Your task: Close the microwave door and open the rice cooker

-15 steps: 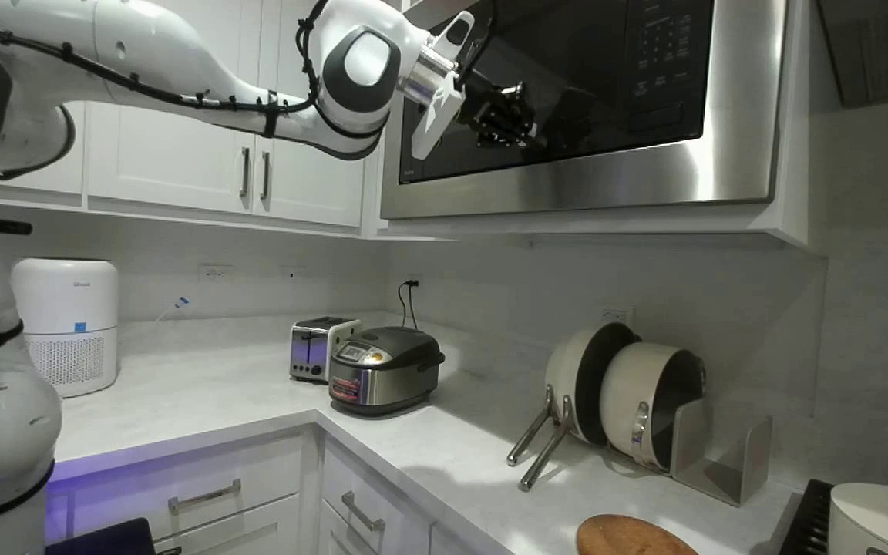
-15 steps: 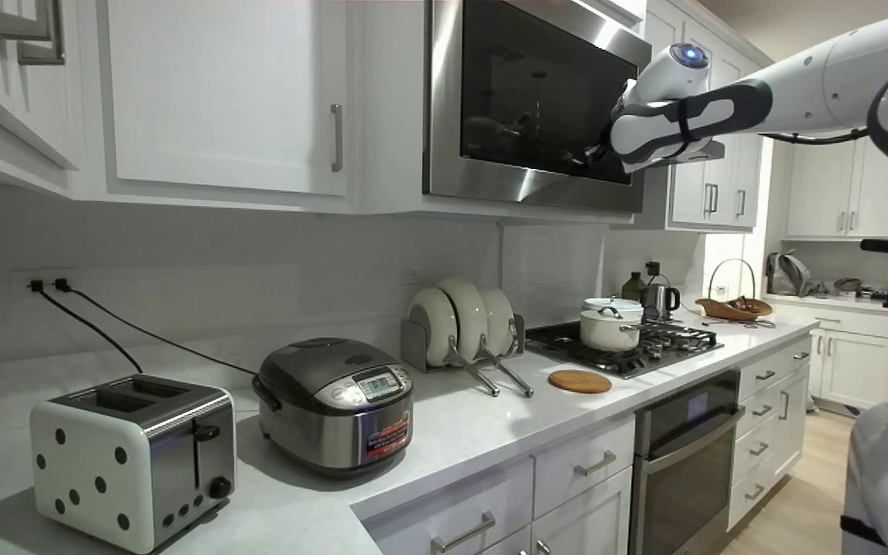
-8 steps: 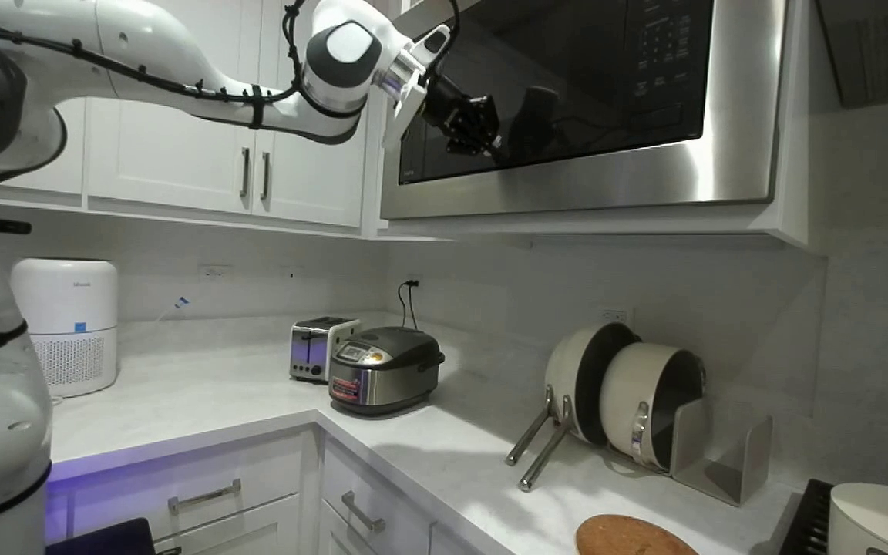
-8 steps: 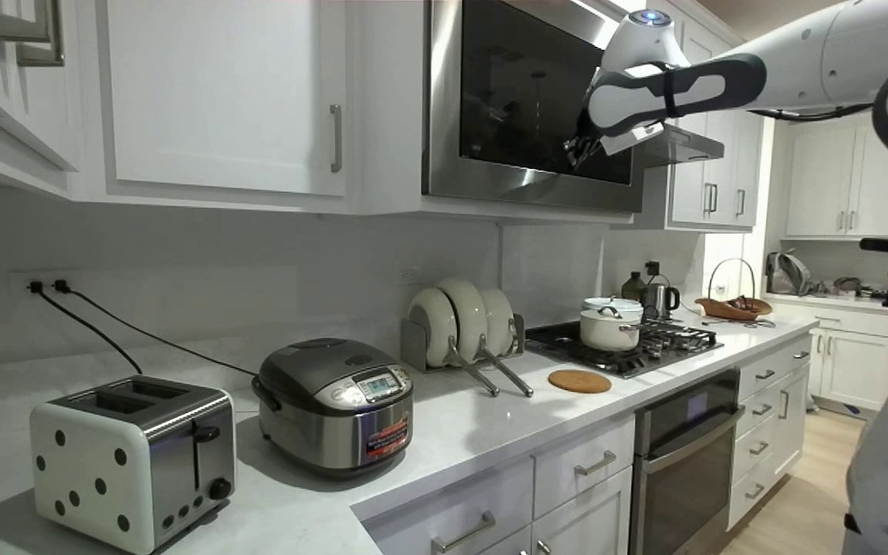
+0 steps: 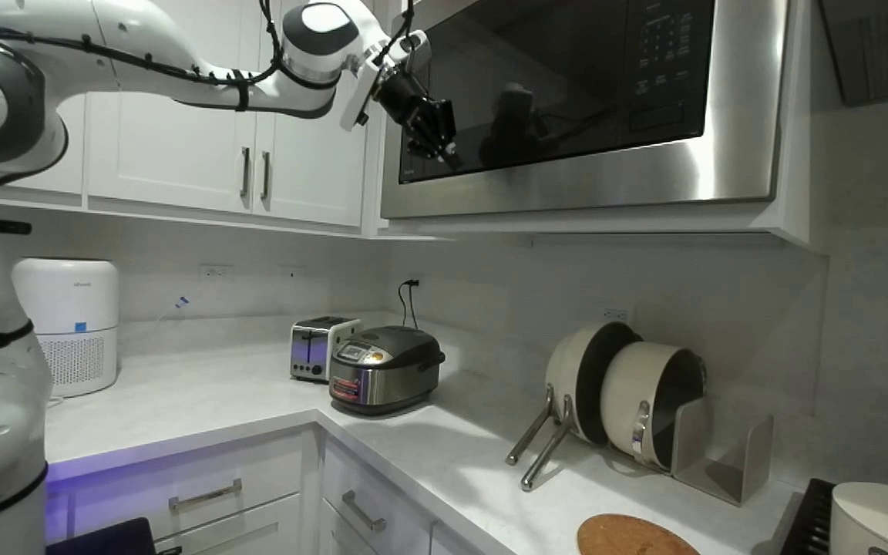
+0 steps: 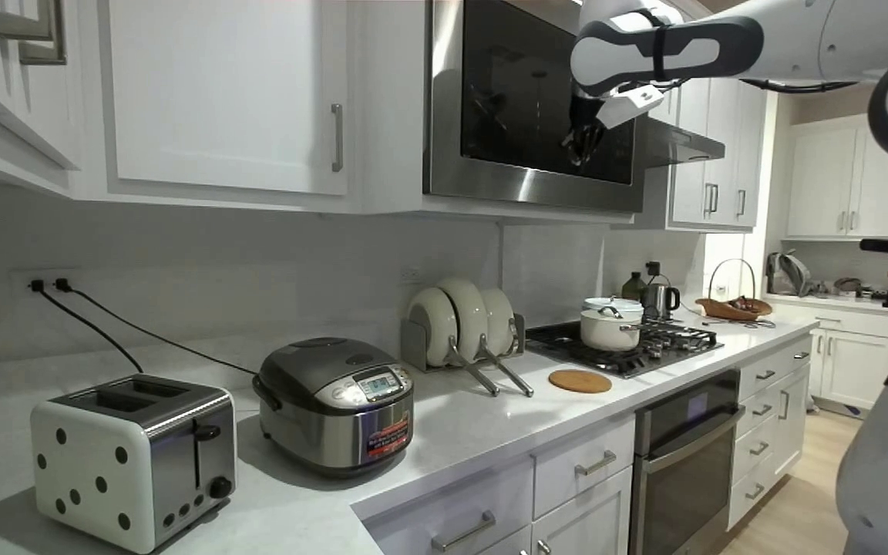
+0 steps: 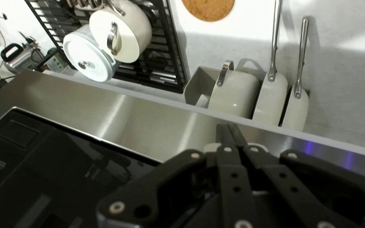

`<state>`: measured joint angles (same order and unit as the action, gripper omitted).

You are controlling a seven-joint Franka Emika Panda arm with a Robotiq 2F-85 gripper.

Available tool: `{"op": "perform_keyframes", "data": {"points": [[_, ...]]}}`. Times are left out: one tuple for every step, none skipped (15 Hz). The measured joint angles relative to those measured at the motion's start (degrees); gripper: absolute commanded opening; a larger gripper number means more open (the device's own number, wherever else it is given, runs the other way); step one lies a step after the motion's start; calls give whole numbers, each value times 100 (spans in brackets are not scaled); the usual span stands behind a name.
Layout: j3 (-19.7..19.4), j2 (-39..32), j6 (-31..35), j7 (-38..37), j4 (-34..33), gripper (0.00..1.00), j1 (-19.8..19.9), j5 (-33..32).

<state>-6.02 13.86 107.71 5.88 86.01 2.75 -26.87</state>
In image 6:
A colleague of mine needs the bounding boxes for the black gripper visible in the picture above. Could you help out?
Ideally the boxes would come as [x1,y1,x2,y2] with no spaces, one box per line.
[563,93,610,172]

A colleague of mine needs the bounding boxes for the silver rice cooker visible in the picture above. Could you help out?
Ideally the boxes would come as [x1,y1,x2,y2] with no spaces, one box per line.
[253,336,420,476]

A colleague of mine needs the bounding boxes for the stainless steel microwave body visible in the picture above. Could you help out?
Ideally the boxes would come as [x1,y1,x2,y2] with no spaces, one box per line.
[421,0,646,212]

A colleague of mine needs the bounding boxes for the narrow white upper cabinet door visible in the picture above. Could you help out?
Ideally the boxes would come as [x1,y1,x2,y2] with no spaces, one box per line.
[349,0,431,212]

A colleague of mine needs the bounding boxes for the wide white upper cabinet door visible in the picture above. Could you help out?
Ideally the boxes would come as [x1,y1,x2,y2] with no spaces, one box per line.
[102,0,351,201]

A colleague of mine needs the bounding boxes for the white lower cabinet door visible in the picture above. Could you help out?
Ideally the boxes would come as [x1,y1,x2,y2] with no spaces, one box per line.
[530,481,635,555]

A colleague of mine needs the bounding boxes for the stainless steel range hood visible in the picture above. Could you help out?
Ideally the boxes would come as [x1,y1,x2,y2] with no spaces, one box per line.
[633,114,726,169]

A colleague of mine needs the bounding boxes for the dark glass bottle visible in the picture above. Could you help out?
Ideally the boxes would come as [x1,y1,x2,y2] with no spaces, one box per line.
[618,268,649,310]

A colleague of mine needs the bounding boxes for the white upper cabinet beside hood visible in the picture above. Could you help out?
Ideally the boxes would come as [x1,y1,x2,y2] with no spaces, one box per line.
[665,74,766,231]

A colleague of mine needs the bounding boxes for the white pot with lid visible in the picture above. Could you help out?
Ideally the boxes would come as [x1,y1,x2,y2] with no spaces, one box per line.
[575,295,645,356]

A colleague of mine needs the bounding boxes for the cream deep saucepan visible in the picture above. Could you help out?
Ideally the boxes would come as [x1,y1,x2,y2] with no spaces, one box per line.
[477,286,521,359]

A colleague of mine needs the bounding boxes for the metal pan rack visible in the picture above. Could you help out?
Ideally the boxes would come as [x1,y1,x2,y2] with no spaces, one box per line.
[401,310,530,369]

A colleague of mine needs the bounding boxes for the black gas cooktop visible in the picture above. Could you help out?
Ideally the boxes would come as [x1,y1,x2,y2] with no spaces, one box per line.
[523,318,722,380]

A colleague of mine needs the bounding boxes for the round cork trivet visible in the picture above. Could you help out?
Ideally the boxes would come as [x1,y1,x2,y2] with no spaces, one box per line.
[546,366,616,398]

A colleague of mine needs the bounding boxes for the grey metal kitchen utensil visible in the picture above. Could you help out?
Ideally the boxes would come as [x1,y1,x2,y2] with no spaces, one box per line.
[766,249,815,301]

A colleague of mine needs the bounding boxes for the white glazed upper cabinets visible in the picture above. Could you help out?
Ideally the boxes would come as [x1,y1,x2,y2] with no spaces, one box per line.
[780,114,888,246]

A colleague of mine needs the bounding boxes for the white drawer front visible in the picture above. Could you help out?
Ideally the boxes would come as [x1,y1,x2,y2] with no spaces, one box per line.
[530,415,639,517]
[366,458,535,555]

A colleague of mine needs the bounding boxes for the white base cabinet with doors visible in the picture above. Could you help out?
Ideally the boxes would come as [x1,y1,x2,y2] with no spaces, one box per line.
[765,294,888,415]

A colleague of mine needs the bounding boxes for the white drawer stack cabinet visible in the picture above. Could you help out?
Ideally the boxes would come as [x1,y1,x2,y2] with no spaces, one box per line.
[726,334,815,535]

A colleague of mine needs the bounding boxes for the stainless steel oven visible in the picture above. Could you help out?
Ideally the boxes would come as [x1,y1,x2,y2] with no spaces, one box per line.
[630,366,745,555]

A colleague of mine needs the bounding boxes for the white toaster with black dots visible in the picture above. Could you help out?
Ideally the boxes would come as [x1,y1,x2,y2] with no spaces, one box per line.
[27,369,241,555]

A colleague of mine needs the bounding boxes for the steel kettle with black handle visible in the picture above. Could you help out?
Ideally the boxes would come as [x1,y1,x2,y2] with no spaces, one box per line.
[639,259,684,327]

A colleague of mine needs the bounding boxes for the wicker basket with handle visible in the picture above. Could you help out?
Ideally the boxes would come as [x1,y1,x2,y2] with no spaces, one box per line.
[697,256,776,327]

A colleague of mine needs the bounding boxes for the silver cabinet door handle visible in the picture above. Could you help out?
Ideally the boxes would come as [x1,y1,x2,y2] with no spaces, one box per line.
[330,100,349,175]

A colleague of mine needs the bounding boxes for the silver drawer handle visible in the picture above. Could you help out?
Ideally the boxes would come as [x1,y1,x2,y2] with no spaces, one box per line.
[569,449,623,481]
[429,510,500,555]

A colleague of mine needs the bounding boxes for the black rice cooker power cable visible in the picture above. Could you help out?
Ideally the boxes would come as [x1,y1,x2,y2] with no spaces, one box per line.
[53,274,261,380]

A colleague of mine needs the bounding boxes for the black toaster power cable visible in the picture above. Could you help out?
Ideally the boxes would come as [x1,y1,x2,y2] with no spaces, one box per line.
[27,274,149,377]

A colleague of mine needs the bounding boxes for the large silver cabinet handle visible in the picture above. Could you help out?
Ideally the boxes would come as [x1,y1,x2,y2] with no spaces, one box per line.
[0,0,71,68]

